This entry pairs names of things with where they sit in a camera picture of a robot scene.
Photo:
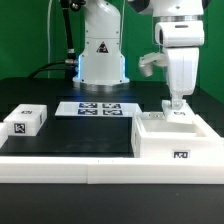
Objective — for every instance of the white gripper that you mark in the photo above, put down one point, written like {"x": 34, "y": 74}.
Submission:
{"x": 180, "y": 42}

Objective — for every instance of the white cabinet door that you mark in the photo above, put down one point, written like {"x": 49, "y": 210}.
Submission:
{"x": 184, "y": 115}
{"x": 152, "y": 116}

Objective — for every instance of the white cabinet body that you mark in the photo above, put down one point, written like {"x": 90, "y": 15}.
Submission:
{"x": 160, "y": 139}

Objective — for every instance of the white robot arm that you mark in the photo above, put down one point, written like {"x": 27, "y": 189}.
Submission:
{"x": 101, "y": 64}

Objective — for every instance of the white cabinet top block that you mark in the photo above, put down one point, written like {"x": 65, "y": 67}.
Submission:
{"x": 26, "y": 119}

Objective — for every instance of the white U-shaped fence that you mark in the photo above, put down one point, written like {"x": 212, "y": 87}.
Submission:
{"x": 208, "y": 169}

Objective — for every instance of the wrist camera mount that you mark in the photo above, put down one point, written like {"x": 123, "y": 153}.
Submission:
{"x": 149, "y": 61}

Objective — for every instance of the white marker base plate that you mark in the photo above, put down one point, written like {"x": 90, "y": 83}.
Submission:
{"x": 97, "y": 109}

